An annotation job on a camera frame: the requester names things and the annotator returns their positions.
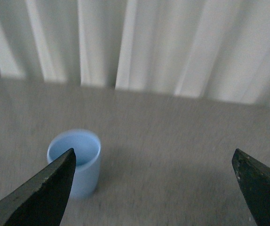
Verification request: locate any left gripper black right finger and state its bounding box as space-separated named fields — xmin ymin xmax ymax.
xmin=231 ymin=149 xmax=270 ymax=226

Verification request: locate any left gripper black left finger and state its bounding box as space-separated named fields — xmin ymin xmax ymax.
xmin=0 ymin=148 xmax=76 ymax=226

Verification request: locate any light blue plastic cup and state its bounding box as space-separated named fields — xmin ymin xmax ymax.
xmin=47 ymin=129 xmax=101 ymax=199

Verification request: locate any white pleated curtain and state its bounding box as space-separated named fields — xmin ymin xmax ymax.
xmin=0 ymin=0 xmax=270 ymax=106

